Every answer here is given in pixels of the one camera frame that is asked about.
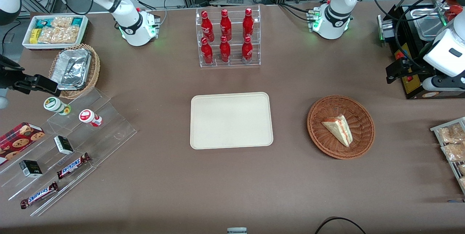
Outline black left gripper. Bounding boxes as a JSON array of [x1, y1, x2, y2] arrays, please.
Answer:
[[385, 58, 437, 84]]

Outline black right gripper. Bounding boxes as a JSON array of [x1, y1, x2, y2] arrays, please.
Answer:
[[0, 54, 61, 97]]

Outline triangular sandwich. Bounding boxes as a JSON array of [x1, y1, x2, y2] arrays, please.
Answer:
[[322, 115, 353, 148]]

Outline aluminium foil tray stack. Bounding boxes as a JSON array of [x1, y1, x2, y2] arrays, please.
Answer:
[[50, 48, 92, 90]]

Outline tan wicker basket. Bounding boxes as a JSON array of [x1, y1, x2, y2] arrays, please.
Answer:
[[49, 44, 101, 100]]

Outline tray of packaged snacks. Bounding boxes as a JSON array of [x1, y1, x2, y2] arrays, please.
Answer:
[[430, 117, 465, 195]]

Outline brown wicker basket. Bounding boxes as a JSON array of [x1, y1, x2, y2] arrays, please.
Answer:
[[307, 95, 375, 160]]

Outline cream plastic tray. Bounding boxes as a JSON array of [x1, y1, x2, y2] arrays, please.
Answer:
[[190, 92, 274, 150]]

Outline black food warmer cabinet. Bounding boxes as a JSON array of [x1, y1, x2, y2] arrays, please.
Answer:
[[377, 0, 465, 100]]

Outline green lid yogurt cup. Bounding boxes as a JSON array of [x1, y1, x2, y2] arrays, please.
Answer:
[[43, 97, 72, 116]]

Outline white snack bin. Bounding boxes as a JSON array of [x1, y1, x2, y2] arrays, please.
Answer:
[[22, 15, 89, 51]]

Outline yellow snack packet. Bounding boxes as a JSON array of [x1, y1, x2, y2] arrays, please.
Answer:
[[29, 28, 43, 44]]

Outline clear bagged cookies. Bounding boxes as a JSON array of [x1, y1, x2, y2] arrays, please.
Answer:
[[38, 27, 61, 44], [58, 26, 80, 44], [51, 16, 73, 28]]

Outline steel food pan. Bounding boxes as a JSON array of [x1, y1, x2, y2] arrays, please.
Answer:
[[413, 6, 450, 41]]

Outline red lid yogurt cup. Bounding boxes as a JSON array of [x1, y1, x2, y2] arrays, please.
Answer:
[[78, 109, 103, 128]]

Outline red tartan cookie box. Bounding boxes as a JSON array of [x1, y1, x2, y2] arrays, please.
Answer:
[[0, 122, 46, 166]]

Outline small black carton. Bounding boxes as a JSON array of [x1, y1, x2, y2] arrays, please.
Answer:
[[19, 160, 43, 178], [53, 136, 74, 155]]

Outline clear acrylic step shelf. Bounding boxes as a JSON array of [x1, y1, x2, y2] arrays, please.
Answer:
[[0, 88, 138, 217]]

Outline Snickers chocolate bar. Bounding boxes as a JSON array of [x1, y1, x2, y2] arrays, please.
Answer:
[[56, 153, 91, 180], [20, 182, 59, 210]]

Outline red cola bottle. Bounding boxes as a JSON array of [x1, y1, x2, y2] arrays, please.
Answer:
[[242, 8, 255, 40], [220, 9, 233, 41], [219, 36, 232, 64], [201, 37, 214, 65], [241, 36, 254, 64], [201, 11, 215, 43]]

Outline clear acrylic bottle rack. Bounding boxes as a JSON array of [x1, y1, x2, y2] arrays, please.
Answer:
[[195, 5, 262, 68]]

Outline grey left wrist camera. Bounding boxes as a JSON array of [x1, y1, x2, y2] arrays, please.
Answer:
[[422, 75, 465, 92]]

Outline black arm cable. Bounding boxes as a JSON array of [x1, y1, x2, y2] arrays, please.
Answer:
[[395, 0, 452, 70]]

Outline black cable loop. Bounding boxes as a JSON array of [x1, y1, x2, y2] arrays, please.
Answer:
[[314, 217, 368, 234]]

